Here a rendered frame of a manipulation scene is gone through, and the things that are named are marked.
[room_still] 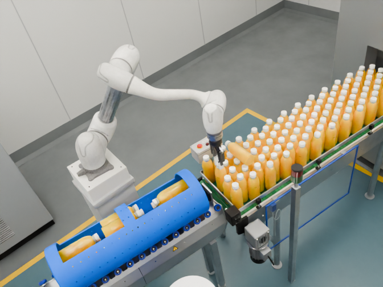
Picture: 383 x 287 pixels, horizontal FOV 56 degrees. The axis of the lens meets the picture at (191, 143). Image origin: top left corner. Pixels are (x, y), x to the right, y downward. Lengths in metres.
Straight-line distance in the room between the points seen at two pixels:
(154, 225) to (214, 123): 0.63
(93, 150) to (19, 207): 1.43
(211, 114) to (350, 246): 1.83
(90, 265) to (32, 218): 1.79
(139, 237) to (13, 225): 1.88
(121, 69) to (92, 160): 0.68
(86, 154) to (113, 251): 0.65
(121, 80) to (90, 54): 2.77
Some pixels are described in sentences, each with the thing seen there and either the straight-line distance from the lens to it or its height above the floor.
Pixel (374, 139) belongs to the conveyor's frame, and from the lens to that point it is 2.90.
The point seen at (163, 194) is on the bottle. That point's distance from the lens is 2.10.
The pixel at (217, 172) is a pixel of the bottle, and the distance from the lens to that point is 2.18.
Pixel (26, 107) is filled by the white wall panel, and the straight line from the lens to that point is 4.56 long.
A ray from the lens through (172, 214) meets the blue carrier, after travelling 1.99.
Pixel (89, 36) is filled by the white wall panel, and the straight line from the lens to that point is 4.58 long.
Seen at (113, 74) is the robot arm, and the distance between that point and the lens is 1.89.
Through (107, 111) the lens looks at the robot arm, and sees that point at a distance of 2.28.
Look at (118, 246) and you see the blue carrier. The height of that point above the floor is 1.17.
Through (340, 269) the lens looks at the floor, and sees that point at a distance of 3.14.
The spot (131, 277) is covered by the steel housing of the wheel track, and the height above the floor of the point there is 0.87.
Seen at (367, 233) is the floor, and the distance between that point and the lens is 3.36.
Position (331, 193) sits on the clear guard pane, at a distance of 2.78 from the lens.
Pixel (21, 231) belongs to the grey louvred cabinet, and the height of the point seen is 0.19.
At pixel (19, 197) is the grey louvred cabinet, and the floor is 0.54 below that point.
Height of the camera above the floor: 2.72
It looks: 42 degrees down
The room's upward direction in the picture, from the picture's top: 12 degrees counter-clockwise
